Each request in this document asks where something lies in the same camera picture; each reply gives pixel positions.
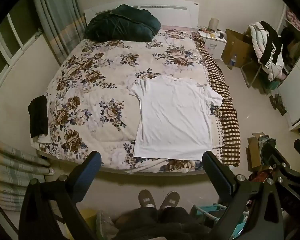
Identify clear plastic bag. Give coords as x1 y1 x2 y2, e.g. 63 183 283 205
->
96 211 118 240

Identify open shelf with pink bedding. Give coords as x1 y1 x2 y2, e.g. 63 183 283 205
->
277 5 300 63

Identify yellow box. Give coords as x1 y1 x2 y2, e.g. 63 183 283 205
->
65 209 100 240

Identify plastic water bottle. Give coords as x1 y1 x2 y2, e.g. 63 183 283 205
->
227 54 238 70

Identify brown checkered blanket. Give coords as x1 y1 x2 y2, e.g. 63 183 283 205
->
191 34 241 167

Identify person's right grey slipper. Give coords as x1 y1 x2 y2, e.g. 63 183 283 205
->
159 191 180 209

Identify large cardboard box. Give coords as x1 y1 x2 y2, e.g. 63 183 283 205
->
220 29 255 68

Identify black folded cloth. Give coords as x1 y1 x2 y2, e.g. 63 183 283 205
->
28 95 49 138

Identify person's grey slipper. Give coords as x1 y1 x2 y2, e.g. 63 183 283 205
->
138 189 157 208
159 191 180 209

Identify person's left grey slipper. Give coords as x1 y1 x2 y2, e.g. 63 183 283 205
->
138 189 157 208

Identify person's legs in dark pants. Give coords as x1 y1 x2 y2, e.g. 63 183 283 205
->
115 206 215 240

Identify white t-shirt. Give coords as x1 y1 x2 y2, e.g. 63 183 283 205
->
129 75 223 161

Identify white bed headboard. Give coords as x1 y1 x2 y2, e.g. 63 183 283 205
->
84 1 200 28

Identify small open cardboard box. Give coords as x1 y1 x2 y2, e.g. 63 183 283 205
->
247 132 277 172

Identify green striped curtain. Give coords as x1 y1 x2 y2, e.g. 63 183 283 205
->
31 0 87 67
0 134 52 212

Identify dark slippers pair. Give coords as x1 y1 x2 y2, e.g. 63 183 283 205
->
269 94 287 116

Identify metal chair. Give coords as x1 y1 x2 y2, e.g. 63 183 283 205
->
241 60 268 88

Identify white nightstand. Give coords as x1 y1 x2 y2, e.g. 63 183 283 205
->
197 27 227 60

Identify window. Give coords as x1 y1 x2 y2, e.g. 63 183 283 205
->
0 0 44 90

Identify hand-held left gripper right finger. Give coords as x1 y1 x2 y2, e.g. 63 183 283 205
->
202 151 284 240

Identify black garment with white stripes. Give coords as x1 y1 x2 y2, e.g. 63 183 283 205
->
259 21 283 67

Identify white wardrobe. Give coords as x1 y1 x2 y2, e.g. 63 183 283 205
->
276 37 300 132

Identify teal plastic basket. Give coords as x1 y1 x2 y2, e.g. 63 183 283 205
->
190 204 248 238

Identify small white cloth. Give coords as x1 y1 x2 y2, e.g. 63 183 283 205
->
37 134 52 144

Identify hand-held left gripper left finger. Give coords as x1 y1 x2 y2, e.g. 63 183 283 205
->
18 151 102 240

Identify dark green duvet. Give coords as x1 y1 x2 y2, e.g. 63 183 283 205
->
84 4 161 42

